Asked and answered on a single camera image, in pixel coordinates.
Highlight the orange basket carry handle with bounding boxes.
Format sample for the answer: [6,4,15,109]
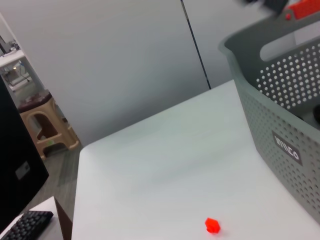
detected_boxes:
[284,0,320,21]

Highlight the black computer tower case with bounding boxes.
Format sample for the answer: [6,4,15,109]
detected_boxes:
[0,73,50,227]

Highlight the beige plastic stool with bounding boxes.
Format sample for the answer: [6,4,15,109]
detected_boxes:
[17,91,81,161]

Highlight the white side desk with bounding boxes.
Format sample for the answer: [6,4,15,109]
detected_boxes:
[0,196,63,240]

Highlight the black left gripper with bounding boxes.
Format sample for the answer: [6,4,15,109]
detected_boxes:
[238,0,288,15]

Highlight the small red toy brick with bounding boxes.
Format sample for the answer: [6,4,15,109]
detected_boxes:
[204,217,222,235]

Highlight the grey perforated plastic storage basket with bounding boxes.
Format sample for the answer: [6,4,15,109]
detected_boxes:
[217,9,320,226]

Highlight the black computer keyboard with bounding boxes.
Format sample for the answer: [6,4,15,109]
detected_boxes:
[0,210,55,240]

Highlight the thin dark wall cable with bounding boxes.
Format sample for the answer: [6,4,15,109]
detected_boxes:
[180,0,212,90]

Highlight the dark clay teapot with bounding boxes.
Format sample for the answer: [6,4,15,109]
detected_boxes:
[312,104,320,124]

